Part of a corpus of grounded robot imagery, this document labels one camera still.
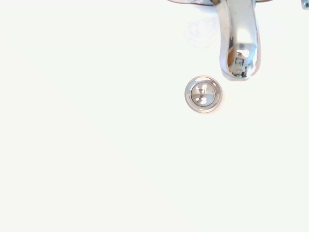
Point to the chrome sink drain stopper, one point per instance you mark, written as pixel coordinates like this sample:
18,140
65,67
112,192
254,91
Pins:
203,94

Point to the white ceramic sink basin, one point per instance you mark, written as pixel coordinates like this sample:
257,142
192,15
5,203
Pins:
96,120

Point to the chrome faucet spout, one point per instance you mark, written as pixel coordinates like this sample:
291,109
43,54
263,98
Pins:
243,29

